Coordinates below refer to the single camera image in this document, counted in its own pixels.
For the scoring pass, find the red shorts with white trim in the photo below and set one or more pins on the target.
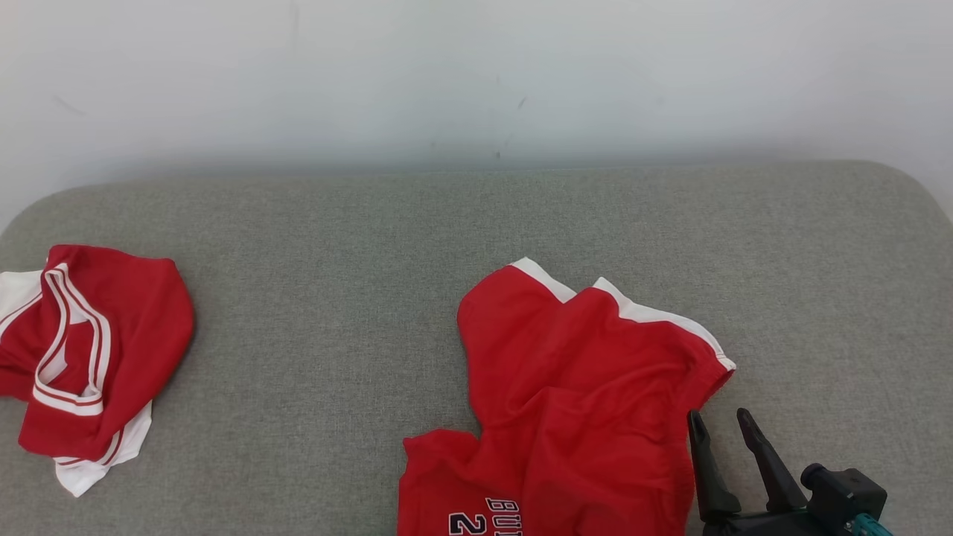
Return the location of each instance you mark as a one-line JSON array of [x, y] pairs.
[[588, 402]]

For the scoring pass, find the red and white striped jersey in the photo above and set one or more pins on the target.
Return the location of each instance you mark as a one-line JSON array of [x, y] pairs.
[[134, 327]]

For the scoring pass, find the grey fabric sofa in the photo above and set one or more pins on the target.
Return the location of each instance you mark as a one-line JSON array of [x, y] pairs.
[[335, 298]]

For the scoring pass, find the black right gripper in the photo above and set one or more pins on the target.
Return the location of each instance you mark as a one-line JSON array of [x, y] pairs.
[[841, 495]]

